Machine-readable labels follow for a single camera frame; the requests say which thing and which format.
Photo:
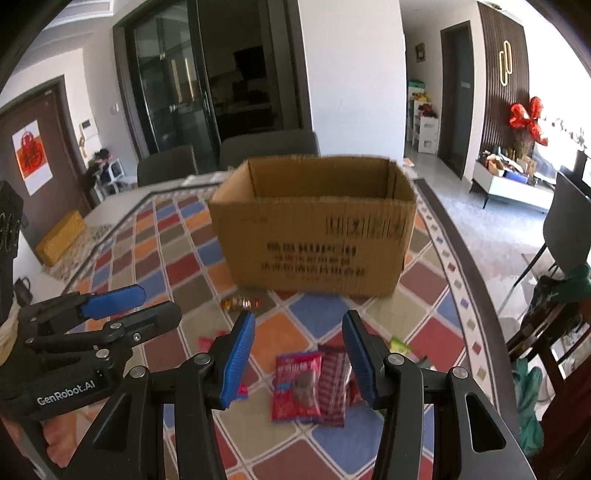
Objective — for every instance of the brown cardboard box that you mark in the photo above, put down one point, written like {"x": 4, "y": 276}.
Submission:
{"x": 325, "y": 224}

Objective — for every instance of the red bow decoration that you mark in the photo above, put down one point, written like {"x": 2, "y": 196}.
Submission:
{"x": 522, "y": 118}

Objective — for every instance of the dark grey chair by window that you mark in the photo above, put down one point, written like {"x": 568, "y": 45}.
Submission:
{"x": 566, "y": 228}

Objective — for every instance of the white tv cabinet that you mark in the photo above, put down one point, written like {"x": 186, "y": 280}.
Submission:
{"x": 501, "y": 188}

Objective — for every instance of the dark grey dining chair left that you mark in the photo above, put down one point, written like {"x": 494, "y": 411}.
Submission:
{"x": 173, "y": 164}

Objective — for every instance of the dark red striped snack packet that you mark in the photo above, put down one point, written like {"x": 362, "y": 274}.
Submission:
{"x": 333, "y": 384}

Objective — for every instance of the black glass sliding door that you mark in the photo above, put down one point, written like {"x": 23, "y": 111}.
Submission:
{"x": 198, "y": 73}

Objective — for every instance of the pink snack packet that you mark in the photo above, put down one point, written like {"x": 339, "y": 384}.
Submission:
{"x": 295, "y": 387}

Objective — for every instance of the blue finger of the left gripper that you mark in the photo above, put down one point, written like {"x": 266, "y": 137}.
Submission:
{"x": 145, "y": 324}
{"x": 98, "y": 306}

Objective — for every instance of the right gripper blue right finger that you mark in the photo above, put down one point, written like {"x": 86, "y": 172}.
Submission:
{"x": 366, "y": 358}

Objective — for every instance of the white shelf with toys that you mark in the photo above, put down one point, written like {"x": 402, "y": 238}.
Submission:
{"x": 422, "y": 119}

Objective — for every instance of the floral placemat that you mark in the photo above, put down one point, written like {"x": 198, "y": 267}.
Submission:
{"x": 77, "y": 253}

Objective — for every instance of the colourful diamond pattern tablecloth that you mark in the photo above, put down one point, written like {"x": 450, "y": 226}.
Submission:
{"x": 161, "y": 238}

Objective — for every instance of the small light green snack packet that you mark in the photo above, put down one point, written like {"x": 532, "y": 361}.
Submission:
{"x": 397, "y": 346}

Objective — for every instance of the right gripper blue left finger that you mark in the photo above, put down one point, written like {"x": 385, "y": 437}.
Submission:
{"x": 234, "y": 355}

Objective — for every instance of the gold red wrapped candy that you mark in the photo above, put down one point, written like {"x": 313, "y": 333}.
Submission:
{"x": 239, "y": 303}

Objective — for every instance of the red wooden chair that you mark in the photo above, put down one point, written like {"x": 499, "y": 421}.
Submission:
{"x": 566, "y": 422}

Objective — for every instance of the yellow woven tissue box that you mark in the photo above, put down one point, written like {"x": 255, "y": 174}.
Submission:
{"x": 60, "y": 238}

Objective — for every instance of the brown entrance door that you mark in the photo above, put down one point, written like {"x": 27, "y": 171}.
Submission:
{"x": 40, "y": 158}

